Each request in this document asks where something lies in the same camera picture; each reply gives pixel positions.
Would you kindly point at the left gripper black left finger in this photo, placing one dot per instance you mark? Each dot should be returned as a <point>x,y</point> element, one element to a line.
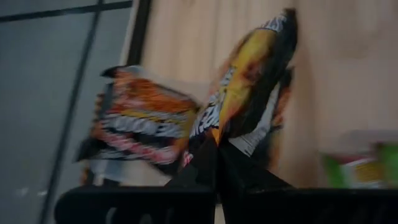
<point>199,186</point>

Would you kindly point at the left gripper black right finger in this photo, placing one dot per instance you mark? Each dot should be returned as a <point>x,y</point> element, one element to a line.
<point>248,193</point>

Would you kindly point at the lime chili shrimp noodle packet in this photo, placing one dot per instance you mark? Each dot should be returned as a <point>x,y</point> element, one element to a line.
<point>357,171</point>

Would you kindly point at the black fire noodle packet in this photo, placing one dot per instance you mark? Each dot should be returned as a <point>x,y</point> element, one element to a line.
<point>143,124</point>
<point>248,77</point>

